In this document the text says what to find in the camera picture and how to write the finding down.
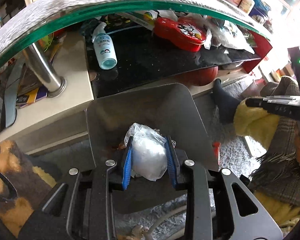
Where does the white plastic bag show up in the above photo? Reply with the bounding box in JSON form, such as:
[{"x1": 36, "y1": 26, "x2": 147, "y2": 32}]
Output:
[{"x1": 124, "y1": 122, "x2": 167, "y2": 181}]

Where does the black trash bin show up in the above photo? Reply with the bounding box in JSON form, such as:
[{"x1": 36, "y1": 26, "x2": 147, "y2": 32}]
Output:
[{"x1": 85, "y1": 82, "x2": 219, "y2": 214}]

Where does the white low table base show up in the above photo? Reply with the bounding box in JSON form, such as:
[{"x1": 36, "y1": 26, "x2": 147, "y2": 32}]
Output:
[{"x1": 0, "y1": 33, "x2": 94, "y2": 154}]

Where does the red cartoon tin box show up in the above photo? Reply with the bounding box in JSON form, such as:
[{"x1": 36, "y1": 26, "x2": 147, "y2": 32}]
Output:
[{"x1": 153, "y1": 17, "x2": 206, "y2": 52}]

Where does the white beige label bottle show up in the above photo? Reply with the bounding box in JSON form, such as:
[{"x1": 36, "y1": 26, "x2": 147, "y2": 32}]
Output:
[{"x1": 238, "y1": 0, "x2": 255, "y2": 14}]

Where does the teal spray bottle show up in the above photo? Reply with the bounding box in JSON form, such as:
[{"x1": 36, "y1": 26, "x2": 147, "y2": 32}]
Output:
[{"x1": 92, "y1": 22, "x2": 117, "y2": 70}]

